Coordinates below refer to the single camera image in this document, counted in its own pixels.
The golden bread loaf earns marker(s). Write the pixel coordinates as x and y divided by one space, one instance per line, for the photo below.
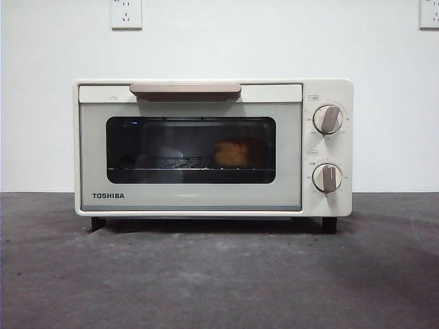
236 154

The cream oven knob brown grip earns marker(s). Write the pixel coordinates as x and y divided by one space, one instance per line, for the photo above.
327 177
328 119

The cream Toshiba toaster oven body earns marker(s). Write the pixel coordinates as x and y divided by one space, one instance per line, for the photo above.
339 92

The white wall socket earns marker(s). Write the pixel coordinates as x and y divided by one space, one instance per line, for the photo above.
126 15
430 13

